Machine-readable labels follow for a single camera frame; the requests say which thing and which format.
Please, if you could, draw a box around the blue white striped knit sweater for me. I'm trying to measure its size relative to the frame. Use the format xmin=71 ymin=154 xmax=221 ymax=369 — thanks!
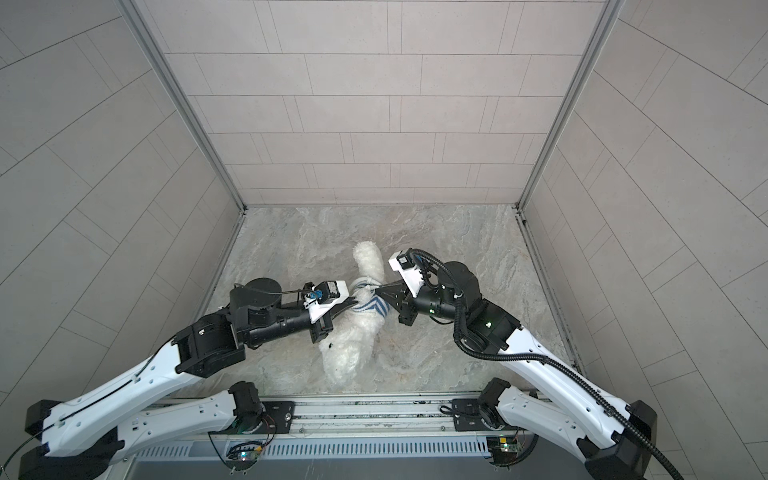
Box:
xmin=350 ymin=277 xmax=390 ymax=318

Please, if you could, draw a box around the white teddy bear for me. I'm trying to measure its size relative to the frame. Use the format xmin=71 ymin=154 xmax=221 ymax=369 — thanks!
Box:
xmin=318 ymin=241 xmax=386 ymax=386

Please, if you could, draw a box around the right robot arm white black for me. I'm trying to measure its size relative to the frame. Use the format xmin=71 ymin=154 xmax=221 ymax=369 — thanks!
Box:
xmin=376 ymin=249 xmax=657 ymax=479

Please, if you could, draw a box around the left controller circuit board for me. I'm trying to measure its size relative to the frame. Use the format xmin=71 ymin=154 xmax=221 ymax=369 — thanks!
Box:
xmin=226 ymin=441 xmax=265 ymax=471

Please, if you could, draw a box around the controller circuit board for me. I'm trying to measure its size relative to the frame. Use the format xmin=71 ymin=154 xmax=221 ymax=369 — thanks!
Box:
xmin=486 ymin=436 xmax=520 ymax=466
xmin=226 ymin=441 xmax=265 ymax=471

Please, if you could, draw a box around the ventilation grille strip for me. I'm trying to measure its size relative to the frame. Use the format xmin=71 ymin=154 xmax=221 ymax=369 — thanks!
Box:
xmin=137 ymin=436 xmax=490 ymax=462

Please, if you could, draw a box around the right controller circuit board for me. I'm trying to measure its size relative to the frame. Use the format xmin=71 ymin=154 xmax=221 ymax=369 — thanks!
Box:
xmin=486 ymin=436 xmax=520 ymax=466

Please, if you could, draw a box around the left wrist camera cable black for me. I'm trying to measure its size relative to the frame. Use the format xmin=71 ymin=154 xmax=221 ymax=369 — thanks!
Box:
xmin=0 ymin=283 xmax=313 ymax=475

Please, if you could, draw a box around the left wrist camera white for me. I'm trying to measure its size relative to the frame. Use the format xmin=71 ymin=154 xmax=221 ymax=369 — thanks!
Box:
xmin=304 ymin=280 xmax=349 ymax=324

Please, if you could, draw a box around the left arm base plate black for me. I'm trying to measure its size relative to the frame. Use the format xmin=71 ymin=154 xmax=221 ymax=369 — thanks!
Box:
xmin=217 ymin=401 xmax=296 ymax=435

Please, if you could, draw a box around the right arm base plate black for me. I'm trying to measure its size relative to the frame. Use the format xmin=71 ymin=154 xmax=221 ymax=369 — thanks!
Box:
xmin=439 ymin=398 xmax=528 ymax=434

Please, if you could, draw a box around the aluminium mounting rail frame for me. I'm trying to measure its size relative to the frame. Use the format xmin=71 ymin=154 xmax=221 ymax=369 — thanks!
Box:
xmin=119 ymin=392 xmax=622 ymax=444

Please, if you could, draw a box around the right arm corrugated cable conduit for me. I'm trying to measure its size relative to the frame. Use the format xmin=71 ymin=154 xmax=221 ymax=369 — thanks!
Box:
xmin=406 ymin=248 xmax=685 ymax=480

